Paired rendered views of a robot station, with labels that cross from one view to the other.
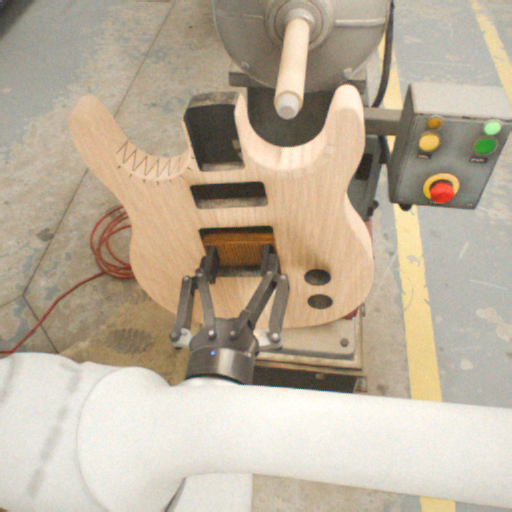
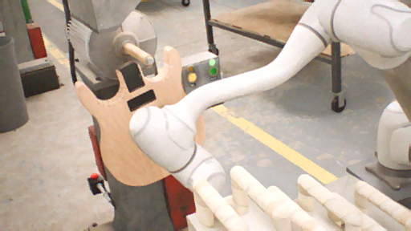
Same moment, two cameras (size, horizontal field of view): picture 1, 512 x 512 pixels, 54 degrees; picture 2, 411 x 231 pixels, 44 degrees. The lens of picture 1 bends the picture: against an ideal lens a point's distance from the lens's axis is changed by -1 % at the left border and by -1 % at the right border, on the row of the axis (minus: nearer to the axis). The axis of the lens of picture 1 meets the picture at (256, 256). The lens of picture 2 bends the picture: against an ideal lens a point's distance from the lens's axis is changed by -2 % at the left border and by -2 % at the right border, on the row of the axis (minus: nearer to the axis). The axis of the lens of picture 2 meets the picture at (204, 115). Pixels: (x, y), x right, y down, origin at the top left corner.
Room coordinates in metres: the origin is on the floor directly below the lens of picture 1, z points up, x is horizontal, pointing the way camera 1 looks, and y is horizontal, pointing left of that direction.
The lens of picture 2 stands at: (-0.89, 0.63, 1.76)
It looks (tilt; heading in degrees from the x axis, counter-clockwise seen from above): 25 degrees down; 329
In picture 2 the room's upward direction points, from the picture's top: 8 degrees counter-clockwise
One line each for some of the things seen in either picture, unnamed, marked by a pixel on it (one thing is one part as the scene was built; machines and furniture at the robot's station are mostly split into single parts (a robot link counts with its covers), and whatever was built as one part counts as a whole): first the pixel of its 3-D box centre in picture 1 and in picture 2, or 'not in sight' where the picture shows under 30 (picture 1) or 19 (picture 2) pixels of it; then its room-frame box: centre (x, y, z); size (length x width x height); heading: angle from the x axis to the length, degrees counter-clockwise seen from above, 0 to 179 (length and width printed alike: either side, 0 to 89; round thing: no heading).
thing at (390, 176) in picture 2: not in sight; (396, 163); (0.11, -0.75, 0.73); 0.22 x 0.18 x 0.06; 166
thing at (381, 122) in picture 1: (393, 122); not in sight; (0.80, -0.26, 1.02); 0.19 x 0.04 x 0.04; 84
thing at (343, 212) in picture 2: not in sight; (327, 199); (-0.26, -0.02, 1.12); 0.20 x 0.03 x 0.03; 170
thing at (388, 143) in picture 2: not in sight; (403, 132); (0.08, -0.74, 0.87); 0.18 x 0.16 x 0.22; 175
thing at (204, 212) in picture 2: not in sight; (204, 205); (-0.13, 0.20, 1.15); 0.03 x 0.03 x 0.09
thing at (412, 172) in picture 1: (421, 138); (185, 86); (0.79, -0.31, 0.99); 0.24 x 0.21 x 0.26; 174
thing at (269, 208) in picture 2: not in sight; (258, 192); (-0.23, 0.14, 1.20); 0.20 x 0.03 x 0.03; 170
